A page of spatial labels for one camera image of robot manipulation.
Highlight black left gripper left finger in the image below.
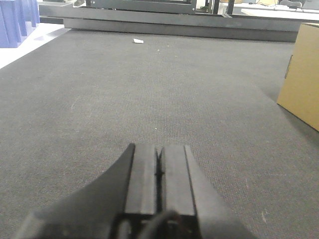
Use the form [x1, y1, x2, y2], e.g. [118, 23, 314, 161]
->
[15, 143, 157, 239]

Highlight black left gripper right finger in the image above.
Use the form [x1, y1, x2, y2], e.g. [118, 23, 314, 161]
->
[159, 145, 255, 239]

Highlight brown cardboard box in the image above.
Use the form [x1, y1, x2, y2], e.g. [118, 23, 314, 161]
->
[277, 23, 319, 130]

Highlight small white paper scrap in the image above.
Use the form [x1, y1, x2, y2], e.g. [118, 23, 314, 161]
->
[133, 38, 144, 44]

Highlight blue plastic crate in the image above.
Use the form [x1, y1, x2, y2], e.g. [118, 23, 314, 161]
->
[0, 0, 40, 48]

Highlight black conveyor end frame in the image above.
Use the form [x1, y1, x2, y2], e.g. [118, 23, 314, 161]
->
[39, 2, 301, 42]

